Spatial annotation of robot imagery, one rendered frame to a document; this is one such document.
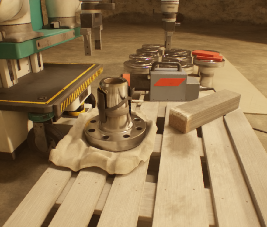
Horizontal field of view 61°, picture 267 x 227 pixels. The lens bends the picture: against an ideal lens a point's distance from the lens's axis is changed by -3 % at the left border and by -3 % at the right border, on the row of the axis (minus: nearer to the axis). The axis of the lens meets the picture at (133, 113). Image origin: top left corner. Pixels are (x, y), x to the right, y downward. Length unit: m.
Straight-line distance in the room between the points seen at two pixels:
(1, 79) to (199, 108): 0.92
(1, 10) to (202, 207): 0.77
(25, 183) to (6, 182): 0.08
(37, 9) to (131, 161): 0.94
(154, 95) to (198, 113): 0.37
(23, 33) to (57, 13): 0.44
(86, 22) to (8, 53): 0.30
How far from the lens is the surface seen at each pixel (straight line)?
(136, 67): 1.69
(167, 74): 1.32
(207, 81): 2.06
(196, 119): 1.08
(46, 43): 1.09
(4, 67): 1.18
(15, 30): 0.96
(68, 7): 1.37
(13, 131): 1.12
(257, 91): 2.18
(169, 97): 1.36
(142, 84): 1.34
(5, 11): 0.75
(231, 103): 1.30
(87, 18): 0.92
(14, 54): 0.93
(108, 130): 0.93
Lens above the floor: 0.66
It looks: 25 degrees down
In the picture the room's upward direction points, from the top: straight up
